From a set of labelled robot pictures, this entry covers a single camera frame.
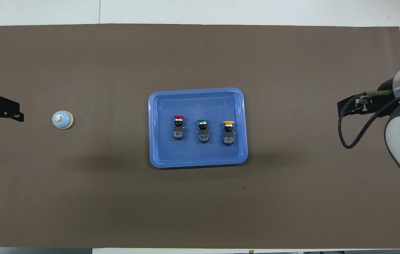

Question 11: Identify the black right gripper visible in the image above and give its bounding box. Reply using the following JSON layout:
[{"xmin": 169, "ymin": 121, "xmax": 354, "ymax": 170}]
[{"xmin": 337, "ymin": 78, "xmax": 395, "ymax": 117}]

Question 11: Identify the yellow mushroom push button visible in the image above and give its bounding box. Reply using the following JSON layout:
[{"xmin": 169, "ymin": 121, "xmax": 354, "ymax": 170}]
[{"xmin": 223, "ymin": 121, "xmax": 235, "ymax": 145}]

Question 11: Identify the green mushroom push button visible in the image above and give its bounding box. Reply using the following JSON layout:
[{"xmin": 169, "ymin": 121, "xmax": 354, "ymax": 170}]
[{"xmin": 196, "ymin": 119, "xmax": 210, "ymax": 143}]

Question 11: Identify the red mushroom push button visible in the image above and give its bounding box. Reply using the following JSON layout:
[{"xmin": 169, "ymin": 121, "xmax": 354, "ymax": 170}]
[{"xmin": 173, "ymin": 115, "xmax": 185, "ymax": 139}]

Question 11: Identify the light blue service bell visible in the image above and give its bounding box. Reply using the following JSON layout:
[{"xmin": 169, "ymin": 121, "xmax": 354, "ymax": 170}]
[{"xmin": 52, "ymin": 110, "xmax": 74, "ymax": 130}]

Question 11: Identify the blue plastic tray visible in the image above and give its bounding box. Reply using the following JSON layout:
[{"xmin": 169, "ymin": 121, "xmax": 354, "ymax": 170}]
[{"xmin": 148, "ymin": 87, "xmax": 248, "ymax": 168}]

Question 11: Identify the brown table mat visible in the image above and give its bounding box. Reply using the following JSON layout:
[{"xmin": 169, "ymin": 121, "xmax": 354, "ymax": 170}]
[{"xmin": 0, "ymin": 23, "xmax": 400, "ymax": 249}]

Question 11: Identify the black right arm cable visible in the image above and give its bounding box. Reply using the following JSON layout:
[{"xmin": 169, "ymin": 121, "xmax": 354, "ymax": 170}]
[{"xmin": 338, "ymin": 88, "xmax": 400, "ymax": 149}]

